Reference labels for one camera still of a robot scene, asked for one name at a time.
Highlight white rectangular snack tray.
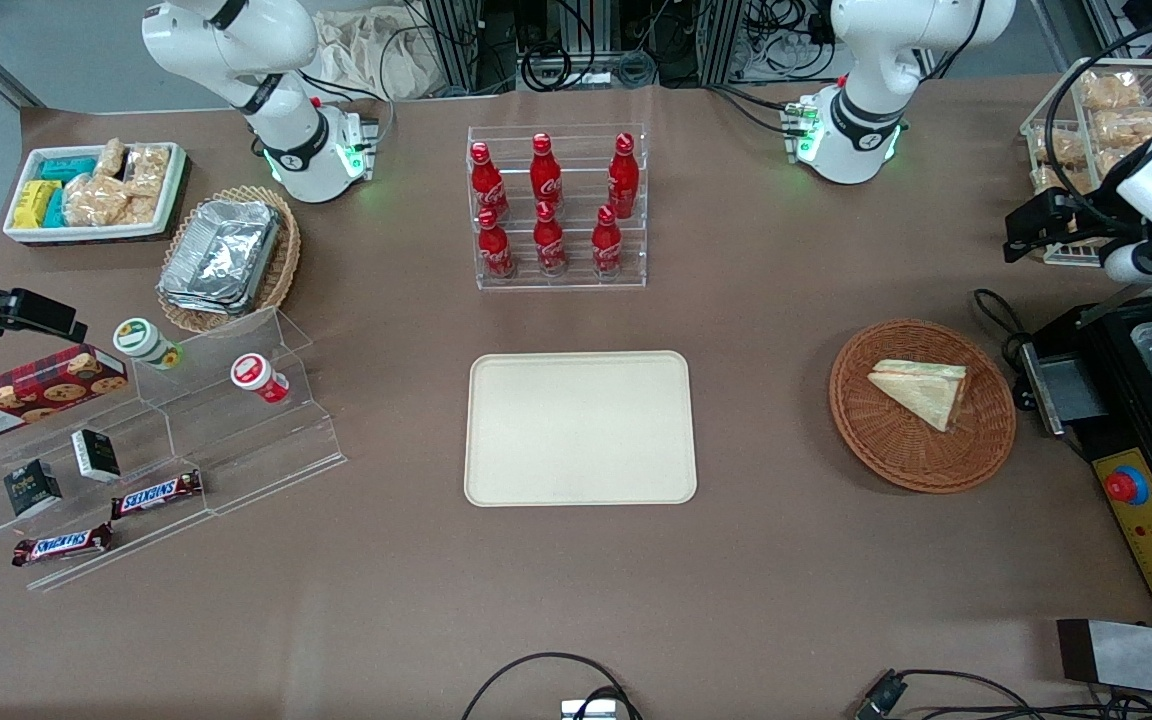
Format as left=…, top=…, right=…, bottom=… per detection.
left=3, top=142, right=189, bottom=246

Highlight brown Snickers bar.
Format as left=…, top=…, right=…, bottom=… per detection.
left=111, top=469, right=204, bottom=520
left=12, top=523, right=114, bottom=568

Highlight yellow snack packet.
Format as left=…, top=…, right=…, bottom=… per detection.
left=12, top=180, right=62, bottom=230

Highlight clear acrylic bottle rack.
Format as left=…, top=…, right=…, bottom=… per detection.
left=467, top=124, right=648, bottom=292

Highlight aluminium frame post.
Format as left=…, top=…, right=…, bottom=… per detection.
left=696, top=0, right=743, bottom=86
left=424, top=0, right=482, bottom=96

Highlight stacked aluminium foil containers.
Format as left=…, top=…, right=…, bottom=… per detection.
left=158, top=200, right=283, bottom=316

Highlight white wire rack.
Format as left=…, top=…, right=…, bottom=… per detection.
left=1021, top=58, right=1152, bottom=268

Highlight red cola bottle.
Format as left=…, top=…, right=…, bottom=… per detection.
left=592, top=205, right=624, bottom=276
left=607, top=133, right=640, bottom=219
left=530, top=133, right=564, bottom=209
left=476, top=207, right=516, bottom=279
left=470, top=142, right=511, bottom=221
left=533, top=201, right=568, bottom=276

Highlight grey black flat panel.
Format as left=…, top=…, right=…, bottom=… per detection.
left=1056, top=618, right=1152, bottom=701

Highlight red emergency stop button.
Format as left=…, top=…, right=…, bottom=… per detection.
left=1106, top=467, right=1150, bottom=508

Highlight red lid yogurt cup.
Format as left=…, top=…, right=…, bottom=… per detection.
left=230, top=353, right=290, bottom=405

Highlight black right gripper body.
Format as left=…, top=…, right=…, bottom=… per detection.
left=0, top=248, right=88, bottom=344

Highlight round brown wicker basket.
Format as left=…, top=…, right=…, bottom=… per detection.
left=829, top=319, right=1017, bottom=494

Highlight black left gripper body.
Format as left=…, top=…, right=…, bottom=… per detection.
left=1004, top=188, right=1143, bottom=264

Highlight red tartan cookie box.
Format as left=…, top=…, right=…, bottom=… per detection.
left=0, top=344, right=129, bottom=447

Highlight oval light wicker basket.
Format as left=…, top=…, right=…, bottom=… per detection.
left=156, top=185, right=302, bottom=336

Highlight black machine power cable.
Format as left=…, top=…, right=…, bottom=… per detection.
left=971, top=288, right=1037, bottom=373

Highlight beige cloth bag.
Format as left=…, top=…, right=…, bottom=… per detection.
left=311, top=8, right=437, bottom=101

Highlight green lid yogurt cup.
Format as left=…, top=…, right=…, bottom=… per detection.
left=113, top=318, right=182, bottom=371

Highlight clear acrylic stepped shelf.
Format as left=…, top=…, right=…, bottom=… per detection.
left=0, top=308, right=348, bottom=593

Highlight triangle sandwich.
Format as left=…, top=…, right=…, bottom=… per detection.
left=867, top=359, right=968, bottom=433

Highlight small black carton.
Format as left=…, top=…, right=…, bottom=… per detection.
left=71, top=429, right=122, bottom=484
left=3, top=459, right=64, bottom=519

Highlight black machine yellow panel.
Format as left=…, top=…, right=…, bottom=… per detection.
left=1011, top=285, right=1152, bottom=631

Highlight black connector with cable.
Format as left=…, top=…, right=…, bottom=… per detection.
left=854, top=668, right=1152, bottom=720

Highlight black looped cable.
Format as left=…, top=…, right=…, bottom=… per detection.
left=461, top=652, right=643, bottom=720

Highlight beige rectangular tray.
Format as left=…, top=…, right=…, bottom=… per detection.
left=464, top=350, right=698, bottom=508

